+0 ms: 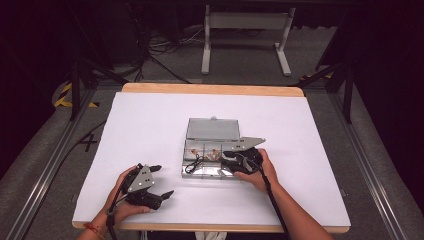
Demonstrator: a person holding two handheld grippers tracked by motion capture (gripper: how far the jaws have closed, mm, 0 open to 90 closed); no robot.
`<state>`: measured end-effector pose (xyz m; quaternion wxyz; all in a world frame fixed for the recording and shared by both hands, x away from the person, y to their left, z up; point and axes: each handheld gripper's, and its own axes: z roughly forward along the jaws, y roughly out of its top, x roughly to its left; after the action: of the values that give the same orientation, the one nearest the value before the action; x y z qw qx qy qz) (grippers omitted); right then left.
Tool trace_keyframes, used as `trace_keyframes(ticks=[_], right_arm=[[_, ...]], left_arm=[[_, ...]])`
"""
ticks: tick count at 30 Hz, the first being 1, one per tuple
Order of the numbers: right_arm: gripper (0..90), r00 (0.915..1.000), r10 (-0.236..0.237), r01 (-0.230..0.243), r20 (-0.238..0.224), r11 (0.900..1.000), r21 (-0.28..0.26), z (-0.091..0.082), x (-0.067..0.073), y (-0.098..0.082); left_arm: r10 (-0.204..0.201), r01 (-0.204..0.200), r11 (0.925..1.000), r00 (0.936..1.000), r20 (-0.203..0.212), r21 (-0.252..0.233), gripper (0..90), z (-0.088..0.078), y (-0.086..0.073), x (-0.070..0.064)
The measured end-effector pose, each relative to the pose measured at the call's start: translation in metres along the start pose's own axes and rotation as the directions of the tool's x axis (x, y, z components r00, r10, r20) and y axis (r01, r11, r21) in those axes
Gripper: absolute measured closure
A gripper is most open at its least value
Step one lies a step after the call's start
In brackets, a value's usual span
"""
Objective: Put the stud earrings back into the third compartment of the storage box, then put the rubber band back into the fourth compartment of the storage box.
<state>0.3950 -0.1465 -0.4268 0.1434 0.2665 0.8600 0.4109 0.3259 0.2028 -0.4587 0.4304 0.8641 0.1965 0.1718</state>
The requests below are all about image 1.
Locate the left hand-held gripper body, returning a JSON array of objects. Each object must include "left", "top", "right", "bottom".
[{"left": 121, "top": 163, "right": 164, "bottom": 211}]

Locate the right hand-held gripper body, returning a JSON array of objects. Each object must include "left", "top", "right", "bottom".
[{"left": 228, "top": 136, "right": 267, "bottom": 175}]

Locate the translucent pink hair accessory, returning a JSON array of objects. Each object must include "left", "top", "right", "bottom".
[{"left": 204, "top": 149, "right": 222, "bottom": 162}]

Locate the clear plastic compartment box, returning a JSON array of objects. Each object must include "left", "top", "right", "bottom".
[{"left": 180, "top": 115, "right": 243, "bottom": 180}]

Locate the person's right hand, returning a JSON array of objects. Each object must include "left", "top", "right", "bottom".
[{"left": 233, "top": 148, "right": 280, "bottom": 193}]

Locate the person's left hand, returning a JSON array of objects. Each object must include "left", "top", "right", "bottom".
[{"left": 105, "top": 165, "right": 152, "bottom": 224}]

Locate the white table cover sheet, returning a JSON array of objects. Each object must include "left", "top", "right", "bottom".
[{"left": 72, "top": 91, "right": 352, "bottom": 228}]

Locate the white clothing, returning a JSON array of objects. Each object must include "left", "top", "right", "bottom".
[{"left": 194, "top": 231, "right": 229, "bottom": 240}]

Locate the wooden table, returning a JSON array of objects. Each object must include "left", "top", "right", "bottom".
[{"left": 71, "top": 82, "right": 351, "bottom": 234}]

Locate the yellow black hazard tape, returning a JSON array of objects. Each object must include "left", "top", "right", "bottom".
[{"left": 53, "top": 82, "right": 100, "bottom": 109}]

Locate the black metal stand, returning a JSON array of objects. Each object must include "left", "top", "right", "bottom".
[{"left": 289, "top": 59, "right": 355, "bottom": 125}]

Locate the black tripod stand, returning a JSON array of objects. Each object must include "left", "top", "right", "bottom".
[{"left": 68, "top": 58, "right": 129, "bottom": 122}]

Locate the left hand-held gripper cable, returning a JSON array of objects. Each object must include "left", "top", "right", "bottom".
[{"left": 105, "top": 166, "right": 134, "bottom": 240}]

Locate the hand-held gripper cable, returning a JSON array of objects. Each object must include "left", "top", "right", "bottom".
[
  {"left": 244, "top": 159, "right": 289, "bottom": 234},
  {"left": 105, "top": 166, "right": 134, "bottom": 240}
]

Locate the right hand-held gripper cable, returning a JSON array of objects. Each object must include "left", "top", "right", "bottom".
[{"left": 244, "top": 159, "right": 289, "bottom": 234}]

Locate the red string bracelet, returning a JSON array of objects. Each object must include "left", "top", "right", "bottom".
[{"left": 83, "top": 222, "right": 106, "bottom": 240}]

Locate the black floor cable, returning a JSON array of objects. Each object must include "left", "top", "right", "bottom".
[{"left": 59, "top": 119, "right": 108, "bottom": 168}]

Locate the aluminium floor rail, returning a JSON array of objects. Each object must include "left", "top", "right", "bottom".
[
  {"left": 4, "top": 88, "right": 98, "bottom": 240},
  {"left": 328, "top": 93, "right": 409, "bottom": 240}
]

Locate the bundle of floor cables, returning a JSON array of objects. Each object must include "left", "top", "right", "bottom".
[{"left": 126, "top": 19, "right": 208, "bottom": 84}]

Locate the white metal desk frame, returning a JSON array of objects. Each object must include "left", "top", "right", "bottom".
[{"left": 200, "top": 4, "right": 297, "bottom": 77}]

